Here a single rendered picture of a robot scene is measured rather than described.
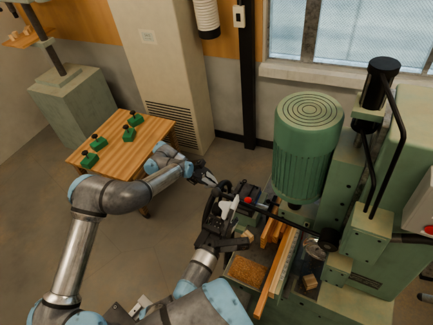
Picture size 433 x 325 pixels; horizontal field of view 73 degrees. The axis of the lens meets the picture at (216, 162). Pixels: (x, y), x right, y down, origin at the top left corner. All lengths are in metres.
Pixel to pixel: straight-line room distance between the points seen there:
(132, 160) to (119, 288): 0.88
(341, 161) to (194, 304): 0.49
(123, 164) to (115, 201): 1.17
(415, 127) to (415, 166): 0.08
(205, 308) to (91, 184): 0.62
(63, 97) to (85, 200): 1.80
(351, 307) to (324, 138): 0.69
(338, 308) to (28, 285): 2.07
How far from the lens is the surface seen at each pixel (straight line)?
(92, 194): 1.03
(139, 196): 1.01
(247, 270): 1.11
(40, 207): 2.99
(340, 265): 0.99
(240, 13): 2.07
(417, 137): 0.71
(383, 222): 0.83
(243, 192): 1.19
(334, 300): 1.25
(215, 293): 0.59
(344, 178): 0.85
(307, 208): 1.12
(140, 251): 2.32
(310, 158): 0.81
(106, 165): 2.19
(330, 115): 0.79
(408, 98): 0.81
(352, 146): 0.85
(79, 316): 1.07
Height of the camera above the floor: 1.96
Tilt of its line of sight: 47 degrees down
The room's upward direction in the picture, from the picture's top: 9 degrees counter-clockwise
